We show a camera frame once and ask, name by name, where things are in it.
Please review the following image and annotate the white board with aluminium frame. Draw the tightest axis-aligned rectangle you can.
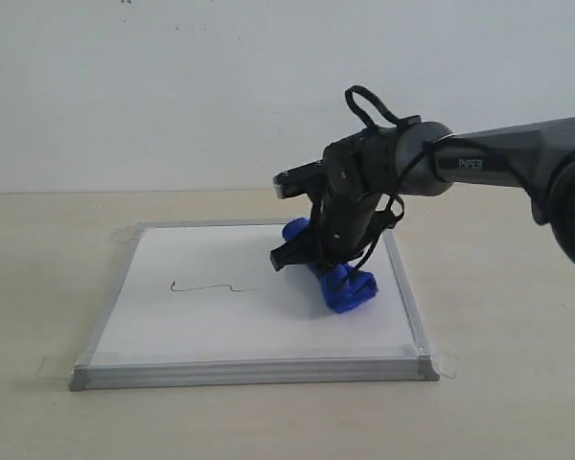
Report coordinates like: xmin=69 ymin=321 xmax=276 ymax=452
xmin=69 ymin=219 xmax=440 ymax=392

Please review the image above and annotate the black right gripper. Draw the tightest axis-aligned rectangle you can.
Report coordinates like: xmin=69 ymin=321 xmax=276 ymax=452
xmin=269 ymin=136 xmax=398 ymax=271

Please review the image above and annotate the clear tape front right corner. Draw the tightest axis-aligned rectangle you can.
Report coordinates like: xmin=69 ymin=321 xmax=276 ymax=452
xmin=431 ymin=353 xmax=460 ymax=380

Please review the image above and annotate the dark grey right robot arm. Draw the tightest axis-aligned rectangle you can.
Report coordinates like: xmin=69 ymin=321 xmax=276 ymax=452
xmin=270 ymin=117 xmax=575 ymax=270

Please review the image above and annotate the blue cloth eraser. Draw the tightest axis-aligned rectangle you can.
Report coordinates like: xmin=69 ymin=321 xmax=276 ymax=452
xmin=270 ymin=217 xmax=379 ymax=314

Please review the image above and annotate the black braided cable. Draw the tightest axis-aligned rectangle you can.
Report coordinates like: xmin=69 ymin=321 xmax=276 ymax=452
xmin=313 ymin=84 xmax=456 ymax=293

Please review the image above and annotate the clear tape front left corner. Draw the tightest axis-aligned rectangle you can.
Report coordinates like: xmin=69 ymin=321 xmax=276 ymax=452
xmin=35 ymin=355 xmax=78 ymax=380

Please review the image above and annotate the clear tape corner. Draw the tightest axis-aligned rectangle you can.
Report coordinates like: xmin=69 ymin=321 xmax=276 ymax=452
xmin=431 ymin=353 xmax=460 ymax=380
xmin=109 ymin=226 xmax=140 ymax=243
xmin=35 ymin=355 xmax=78 ymax=380

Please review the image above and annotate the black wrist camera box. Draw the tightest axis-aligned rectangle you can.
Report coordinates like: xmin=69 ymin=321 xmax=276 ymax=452
xmin=272 ymin=160 xmax=327 ymax=201

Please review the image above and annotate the clear tape back left corner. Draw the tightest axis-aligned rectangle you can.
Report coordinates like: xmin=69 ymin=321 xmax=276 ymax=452
xmin=109 ymin=226 xmax=140 ymax=243

